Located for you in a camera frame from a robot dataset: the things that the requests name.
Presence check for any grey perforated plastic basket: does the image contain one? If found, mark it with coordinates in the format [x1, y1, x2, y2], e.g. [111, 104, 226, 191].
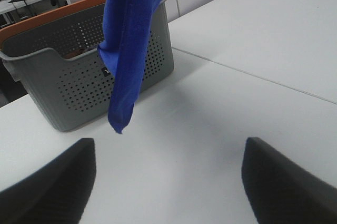
[0, 0, 175, 132]

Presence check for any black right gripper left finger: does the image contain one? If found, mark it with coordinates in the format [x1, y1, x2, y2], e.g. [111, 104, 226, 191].
[1, 138, 96, 223]

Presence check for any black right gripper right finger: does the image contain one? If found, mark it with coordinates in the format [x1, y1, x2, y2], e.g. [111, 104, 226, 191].
[241, 137, 336, 223]

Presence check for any blue microfibre towel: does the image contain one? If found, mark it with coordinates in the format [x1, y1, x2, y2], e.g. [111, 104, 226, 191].
[97, 0, 161, 134]

